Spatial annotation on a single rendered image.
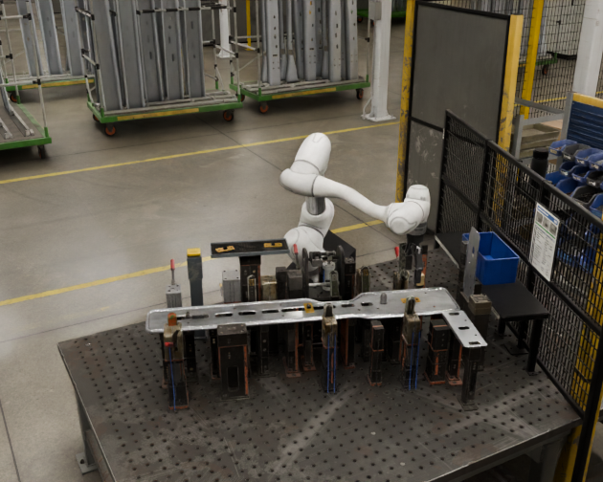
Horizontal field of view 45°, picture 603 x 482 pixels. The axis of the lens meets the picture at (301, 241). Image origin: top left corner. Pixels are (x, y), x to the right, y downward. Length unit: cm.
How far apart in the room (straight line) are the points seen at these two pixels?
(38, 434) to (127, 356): 98
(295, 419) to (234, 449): 30
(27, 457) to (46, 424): 27
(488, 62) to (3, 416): 387
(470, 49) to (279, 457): 353
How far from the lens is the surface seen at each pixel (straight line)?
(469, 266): 333
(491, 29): 534
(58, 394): 460
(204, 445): 295
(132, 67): 974
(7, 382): 481
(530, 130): 595
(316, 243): 379
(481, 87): 543
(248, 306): 323
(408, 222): 290
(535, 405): 327
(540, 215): 330
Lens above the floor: 259
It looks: 24 degrees down
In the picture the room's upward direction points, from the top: straight up
